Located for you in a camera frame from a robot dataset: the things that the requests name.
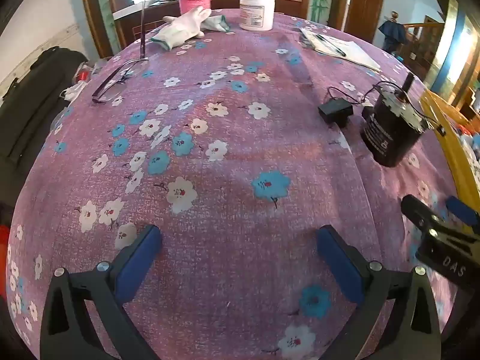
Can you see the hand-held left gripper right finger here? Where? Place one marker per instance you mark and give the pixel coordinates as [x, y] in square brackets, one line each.
[337, 266]

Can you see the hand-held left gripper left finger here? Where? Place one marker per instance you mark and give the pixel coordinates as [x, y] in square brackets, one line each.
[138, 266]

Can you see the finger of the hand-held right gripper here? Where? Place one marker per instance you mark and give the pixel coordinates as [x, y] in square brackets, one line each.
[416, 210]
[463, 210]

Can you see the yellow rimmed cardboard tray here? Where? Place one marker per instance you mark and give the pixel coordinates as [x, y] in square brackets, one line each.
[455, 150]

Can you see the black cylindrical motor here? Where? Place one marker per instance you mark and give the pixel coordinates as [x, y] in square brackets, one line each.
[390, 135]

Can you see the red box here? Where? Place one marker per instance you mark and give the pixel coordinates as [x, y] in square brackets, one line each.
[2, 255]

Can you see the purple floral tablecloth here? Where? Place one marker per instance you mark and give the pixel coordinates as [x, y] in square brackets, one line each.
[240, 157]

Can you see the wooden stair railing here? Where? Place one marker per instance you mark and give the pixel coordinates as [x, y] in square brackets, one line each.
[427, 41]

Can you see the white paper notepad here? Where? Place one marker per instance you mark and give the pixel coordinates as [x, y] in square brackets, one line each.
[352, 50]

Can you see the person in dark coat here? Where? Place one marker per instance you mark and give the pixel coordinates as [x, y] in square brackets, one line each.
[392, 32]

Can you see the white crumpled cloth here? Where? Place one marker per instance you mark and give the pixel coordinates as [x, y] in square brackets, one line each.
[75, 92]

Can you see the black pen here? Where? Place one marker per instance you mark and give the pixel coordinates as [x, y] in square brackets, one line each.
[330, 45]

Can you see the black fabric bag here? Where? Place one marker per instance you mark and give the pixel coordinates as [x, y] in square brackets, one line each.
[37, 101]

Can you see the brown wooden door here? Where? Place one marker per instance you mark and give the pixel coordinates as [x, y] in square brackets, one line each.
[367, 7]

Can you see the white work glove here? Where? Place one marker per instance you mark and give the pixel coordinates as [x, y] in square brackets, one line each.
[180, 28]

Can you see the white plastic jar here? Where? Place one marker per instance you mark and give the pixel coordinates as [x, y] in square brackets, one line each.
[257, 13]

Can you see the dark frame eyeglasses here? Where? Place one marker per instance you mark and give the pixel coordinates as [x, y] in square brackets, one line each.
[143, 33]

